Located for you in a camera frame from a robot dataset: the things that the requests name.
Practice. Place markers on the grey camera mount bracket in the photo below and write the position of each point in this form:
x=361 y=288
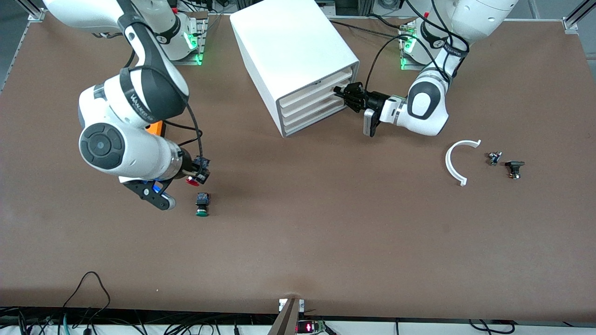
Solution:
x=286 y=318

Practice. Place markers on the red lit electronics board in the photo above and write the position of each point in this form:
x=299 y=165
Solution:
x=309 y=327

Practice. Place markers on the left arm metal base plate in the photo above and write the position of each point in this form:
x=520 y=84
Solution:
x=403 y=56

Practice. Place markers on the orange box with hole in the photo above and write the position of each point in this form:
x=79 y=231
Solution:
x=158 y=126

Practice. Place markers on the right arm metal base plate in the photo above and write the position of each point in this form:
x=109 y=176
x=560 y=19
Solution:
x=201 y=44

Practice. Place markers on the aluminium frame profile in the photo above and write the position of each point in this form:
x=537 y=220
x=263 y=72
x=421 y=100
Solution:
x=577 y=16
x=35 y=10

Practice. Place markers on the small grey metal part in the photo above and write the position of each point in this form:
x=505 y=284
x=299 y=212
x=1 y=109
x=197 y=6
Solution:
x=494 y=158

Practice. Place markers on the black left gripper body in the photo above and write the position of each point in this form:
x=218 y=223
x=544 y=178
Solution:
x=375 y=101

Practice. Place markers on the green push button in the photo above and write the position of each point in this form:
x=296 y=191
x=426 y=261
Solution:
x=202 y=204

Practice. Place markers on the white drawer holding button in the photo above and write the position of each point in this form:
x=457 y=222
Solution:
x=312 y=101

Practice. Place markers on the white drawer under cabinet lid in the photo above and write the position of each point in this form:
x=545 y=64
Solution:
x=312 y=90

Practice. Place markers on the red push button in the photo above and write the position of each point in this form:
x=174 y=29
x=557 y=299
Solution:
x=202 y=164

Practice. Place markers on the small black switch part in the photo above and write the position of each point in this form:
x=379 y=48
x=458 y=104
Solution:
x=514 y=166

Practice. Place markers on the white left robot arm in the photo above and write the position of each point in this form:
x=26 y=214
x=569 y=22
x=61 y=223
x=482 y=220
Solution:
x=428 y=104

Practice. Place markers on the white curved plastic clip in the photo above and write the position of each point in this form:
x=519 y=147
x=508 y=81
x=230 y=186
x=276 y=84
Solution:
x=448 y=163

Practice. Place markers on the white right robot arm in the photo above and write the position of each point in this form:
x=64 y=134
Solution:
x=135 y=97

